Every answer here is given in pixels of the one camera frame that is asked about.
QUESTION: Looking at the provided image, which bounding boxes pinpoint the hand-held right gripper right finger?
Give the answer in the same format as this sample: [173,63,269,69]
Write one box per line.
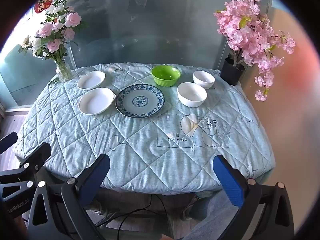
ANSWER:
[212,154,295,240]

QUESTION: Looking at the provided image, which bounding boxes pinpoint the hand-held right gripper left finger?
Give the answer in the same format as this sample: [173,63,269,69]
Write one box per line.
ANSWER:
[26,153,111,240]

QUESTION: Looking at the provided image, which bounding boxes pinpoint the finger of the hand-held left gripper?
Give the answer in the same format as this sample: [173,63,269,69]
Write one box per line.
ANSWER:
[0,132,18,155]
[0,142,52,188]

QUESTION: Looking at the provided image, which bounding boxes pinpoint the white dish with handles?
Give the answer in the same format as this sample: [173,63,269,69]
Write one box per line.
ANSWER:
[78,87,117,116]
[77,70,106,91]

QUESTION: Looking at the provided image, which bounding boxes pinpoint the blue and white patterned plate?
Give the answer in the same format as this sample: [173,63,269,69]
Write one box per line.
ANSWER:
[115,84,165,119]

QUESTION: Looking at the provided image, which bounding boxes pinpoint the large white bowl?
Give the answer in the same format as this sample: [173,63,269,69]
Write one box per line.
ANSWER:
[177,82,208,108]

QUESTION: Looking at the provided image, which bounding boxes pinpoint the small white bowl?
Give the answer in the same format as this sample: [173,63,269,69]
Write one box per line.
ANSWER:
[193,70,216,89]

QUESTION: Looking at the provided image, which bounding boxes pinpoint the green bowl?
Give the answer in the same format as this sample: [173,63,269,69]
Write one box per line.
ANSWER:
[151,65,181,87]

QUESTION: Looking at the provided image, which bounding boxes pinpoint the person's grey shoe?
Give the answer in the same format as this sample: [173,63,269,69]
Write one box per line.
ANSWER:
[182,195,200,220]
[86,200,108,217]

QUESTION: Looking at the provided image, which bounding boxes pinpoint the light blue quilted blanket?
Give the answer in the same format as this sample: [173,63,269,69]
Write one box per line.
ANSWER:
[14,62,275,195]

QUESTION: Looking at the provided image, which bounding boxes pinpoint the clear glass vase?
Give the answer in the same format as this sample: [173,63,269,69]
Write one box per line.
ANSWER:
[54,57,73,83]

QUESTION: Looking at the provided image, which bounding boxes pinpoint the black plant pot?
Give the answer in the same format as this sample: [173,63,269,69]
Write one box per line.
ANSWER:
[220,58,246,86]

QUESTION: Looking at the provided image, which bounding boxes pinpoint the pink and white rose bouquet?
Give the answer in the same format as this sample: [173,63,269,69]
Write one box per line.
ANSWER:
[19,0,88,63]

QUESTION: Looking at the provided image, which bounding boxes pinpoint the red paper window ornament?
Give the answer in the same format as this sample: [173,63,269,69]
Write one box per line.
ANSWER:
[34,0,54,14]

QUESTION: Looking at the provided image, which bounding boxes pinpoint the pink cherry blossom plant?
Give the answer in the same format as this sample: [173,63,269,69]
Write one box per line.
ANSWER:
[214,0,296,102]

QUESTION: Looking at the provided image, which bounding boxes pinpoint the black cable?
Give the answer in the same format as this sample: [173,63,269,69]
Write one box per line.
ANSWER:
[95,194,175,240]

